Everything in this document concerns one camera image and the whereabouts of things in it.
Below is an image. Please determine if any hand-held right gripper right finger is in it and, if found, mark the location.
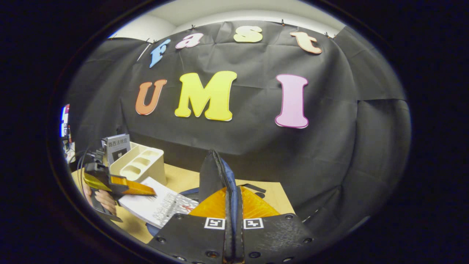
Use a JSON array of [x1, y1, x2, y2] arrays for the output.
[[239, 186, 314, 264]]

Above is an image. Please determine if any blue-grey book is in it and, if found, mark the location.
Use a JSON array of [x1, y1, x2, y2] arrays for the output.
[[102, 134, 131, 165]]

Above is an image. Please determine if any white plastic bookshelf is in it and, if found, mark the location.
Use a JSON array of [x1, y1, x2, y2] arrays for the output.
[[109, 142, 167, 186]]

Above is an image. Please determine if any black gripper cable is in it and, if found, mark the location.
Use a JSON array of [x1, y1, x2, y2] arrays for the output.
[[75, 145, 97, 177]]

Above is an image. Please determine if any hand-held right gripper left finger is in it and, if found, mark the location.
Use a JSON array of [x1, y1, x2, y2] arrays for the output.
[[148, 187, 232, 264]]

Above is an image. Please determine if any blue schoolbag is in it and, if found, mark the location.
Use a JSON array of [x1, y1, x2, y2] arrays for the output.
[[147, 150, 268, 264]]

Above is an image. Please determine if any computer monitor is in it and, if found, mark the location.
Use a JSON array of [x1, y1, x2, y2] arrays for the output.
[[60, 104, 71, 138]]

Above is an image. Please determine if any white book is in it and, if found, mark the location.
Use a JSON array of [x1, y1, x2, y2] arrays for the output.
[[119, 177, 199, 229]]

